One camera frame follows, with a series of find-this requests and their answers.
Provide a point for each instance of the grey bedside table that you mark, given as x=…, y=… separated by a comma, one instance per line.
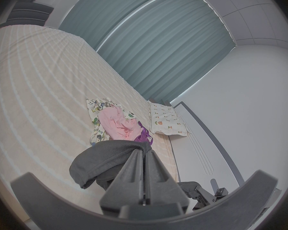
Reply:
x=158, y=100

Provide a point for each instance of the black T-shirt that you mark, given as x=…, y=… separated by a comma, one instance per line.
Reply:
x=98, y=157

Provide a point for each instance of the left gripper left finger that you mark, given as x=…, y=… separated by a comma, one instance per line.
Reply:
x=117, y=195

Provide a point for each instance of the bed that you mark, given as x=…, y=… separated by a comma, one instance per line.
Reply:
x=38, y=92

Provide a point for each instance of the pink garment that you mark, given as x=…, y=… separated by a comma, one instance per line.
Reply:
x=112, y=123

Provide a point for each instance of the purple garment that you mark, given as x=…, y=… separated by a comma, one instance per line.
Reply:
x=142, y=135

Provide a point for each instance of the white printed pillow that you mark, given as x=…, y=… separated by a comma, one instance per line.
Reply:
x=166, y=118

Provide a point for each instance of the black chest of drawers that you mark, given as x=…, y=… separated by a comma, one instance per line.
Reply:
x=28, y=11

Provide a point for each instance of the white printed garment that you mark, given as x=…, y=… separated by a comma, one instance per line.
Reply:
x=94, y=111

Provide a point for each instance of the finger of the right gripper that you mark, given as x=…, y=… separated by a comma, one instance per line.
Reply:
x=206, y=194

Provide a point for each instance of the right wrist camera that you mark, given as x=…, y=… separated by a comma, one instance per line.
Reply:
x=222, y=192

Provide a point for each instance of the blue-green curtain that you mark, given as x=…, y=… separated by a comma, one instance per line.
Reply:
x=110, y=8
x=170, y=44

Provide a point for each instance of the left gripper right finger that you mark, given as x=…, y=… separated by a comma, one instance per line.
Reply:
x=172, y=195

